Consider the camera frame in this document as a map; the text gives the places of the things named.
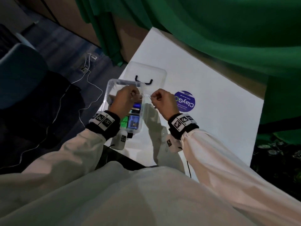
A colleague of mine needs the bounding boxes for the person's right hand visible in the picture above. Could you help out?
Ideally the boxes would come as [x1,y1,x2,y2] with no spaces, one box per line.
[150,89,180,121]

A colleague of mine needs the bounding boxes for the person's left hand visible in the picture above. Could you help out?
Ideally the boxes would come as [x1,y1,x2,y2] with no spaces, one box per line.
[109,86,144,119]

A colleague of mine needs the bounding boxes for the thin metal wire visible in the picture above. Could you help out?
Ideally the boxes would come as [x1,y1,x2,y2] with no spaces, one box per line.
[134,92,154,100]

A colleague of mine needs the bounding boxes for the person's right forearm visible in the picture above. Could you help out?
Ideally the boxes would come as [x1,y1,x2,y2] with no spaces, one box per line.
[181,129,301,226]

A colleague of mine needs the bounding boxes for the person's left forearm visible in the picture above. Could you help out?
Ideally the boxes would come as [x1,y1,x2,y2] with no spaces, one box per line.
[0,128,107,210]

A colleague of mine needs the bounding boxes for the clear plastic storage box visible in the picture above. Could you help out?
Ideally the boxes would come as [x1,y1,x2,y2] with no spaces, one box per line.
[103,78,146,136]

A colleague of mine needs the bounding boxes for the blue small box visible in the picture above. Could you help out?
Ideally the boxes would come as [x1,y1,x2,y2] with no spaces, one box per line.
[129,115,142,129]

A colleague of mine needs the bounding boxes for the round purple sticker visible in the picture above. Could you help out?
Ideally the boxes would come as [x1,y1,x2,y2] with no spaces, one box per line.
[174,90,196,113]

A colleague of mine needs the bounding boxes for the green small box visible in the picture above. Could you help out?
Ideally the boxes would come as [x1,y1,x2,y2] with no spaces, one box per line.
[120,115,130,129]

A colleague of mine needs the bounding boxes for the black wristband with marker tags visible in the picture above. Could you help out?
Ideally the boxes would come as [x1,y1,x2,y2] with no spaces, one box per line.
[85,110,121,140]
[167,113,200,140]

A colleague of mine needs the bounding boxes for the green curtain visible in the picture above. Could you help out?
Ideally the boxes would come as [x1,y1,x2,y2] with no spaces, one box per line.
[75,0,301,145]

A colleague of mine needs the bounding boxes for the black bag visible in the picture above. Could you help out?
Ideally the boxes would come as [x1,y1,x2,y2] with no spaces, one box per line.
[0,70,86,167]

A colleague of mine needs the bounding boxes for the person's white garment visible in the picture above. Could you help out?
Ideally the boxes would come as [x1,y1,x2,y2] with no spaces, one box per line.
[0,160,259,226]

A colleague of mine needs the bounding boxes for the blue chair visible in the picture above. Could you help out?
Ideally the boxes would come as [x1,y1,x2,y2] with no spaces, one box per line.
[0,43,49,109]

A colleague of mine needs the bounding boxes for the dark floral fabric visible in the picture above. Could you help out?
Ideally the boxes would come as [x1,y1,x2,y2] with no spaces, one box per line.
[250,134,301,201]

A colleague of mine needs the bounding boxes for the clear lid with black handle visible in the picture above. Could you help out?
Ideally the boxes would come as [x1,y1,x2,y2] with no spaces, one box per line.
[124,61,167,92]

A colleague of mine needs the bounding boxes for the white cable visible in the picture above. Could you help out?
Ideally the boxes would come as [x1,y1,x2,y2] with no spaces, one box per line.
[0,53,104,170]

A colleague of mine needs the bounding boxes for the white wrist camera unit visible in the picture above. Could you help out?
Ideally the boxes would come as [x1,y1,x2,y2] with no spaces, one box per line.
[165,137,183,153]
[111,130,129,151]

